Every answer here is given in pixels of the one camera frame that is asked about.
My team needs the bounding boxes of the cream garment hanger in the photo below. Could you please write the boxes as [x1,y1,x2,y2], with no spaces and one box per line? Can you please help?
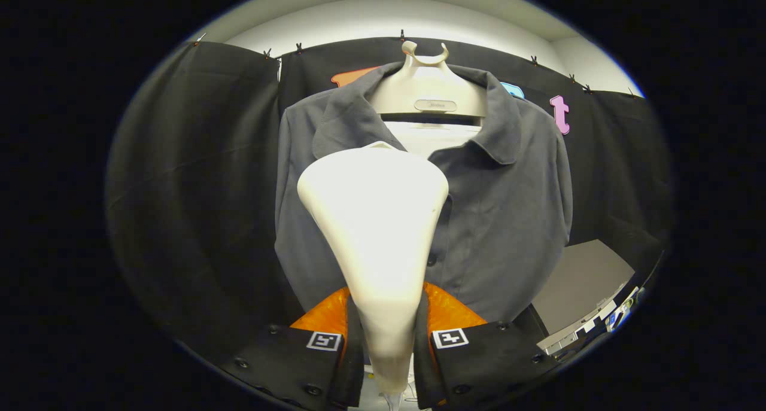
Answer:
[368,40,488,159]

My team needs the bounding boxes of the black backdrop cloth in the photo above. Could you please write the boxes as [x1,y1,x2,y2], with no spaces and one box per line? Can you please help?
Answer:
[105,37,674,364]

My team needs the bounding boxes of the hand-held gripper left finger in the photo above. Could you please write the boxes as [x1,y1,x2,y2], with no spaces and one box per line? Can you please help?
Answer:
[221,287,366,410]

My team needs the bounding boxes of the grey cabinet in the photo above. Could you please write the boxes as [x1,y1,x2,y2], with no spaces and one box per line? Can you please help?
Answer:
[531,239,635,352]

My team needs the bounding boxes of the grey collared shirt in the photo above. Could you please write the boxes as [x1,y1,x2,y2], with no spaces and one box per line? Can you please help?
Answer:
[274,61,573,323]

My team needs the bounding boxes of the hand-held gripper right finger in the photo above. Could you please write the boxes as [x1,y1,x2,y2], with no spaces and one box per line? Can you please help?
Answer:
[413,281,560,410]

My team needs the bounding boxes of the cluttered white desk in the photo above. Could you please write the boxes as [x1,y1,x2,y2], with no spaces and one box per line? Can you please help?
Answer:
[604,285,644,331]

